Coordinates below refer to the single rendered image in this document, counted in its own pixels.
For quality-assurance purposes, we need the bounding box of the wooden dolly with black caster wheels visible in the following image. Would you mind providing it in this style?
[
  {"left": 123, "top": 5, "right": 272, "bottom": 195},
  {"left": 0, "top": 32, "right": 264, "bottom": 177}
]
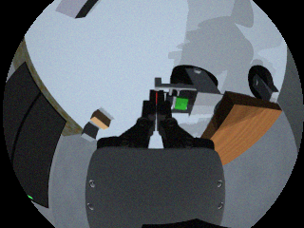
[{"left": 154, "top": 65, "right": 282, "bottom": 165}]

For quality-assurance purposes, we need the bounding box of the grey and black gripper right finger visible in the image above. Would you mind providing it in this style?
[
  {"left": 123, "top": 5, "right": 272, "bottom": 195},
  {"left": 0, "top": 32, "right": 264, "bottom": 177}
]
[{"left": 157, "top": 90, "right": 215, "bottom": 150}]

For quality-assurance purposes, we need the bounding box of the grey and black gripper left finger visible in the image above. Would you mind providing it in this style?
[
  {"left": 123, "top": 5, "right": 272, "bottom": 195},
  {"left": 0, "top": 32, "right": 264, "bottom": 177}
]
[{"left": 97, "top": 89, "right": 156, "bottom": 149}]

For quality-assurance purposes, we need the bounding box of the tan wooden bar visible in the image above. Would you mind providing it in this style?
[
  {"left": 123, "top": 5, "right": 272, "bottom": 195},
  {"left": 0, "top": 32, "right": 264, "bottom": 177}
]
[{"left": 90, "top": 109, "right": 111, "bottom": 129}]

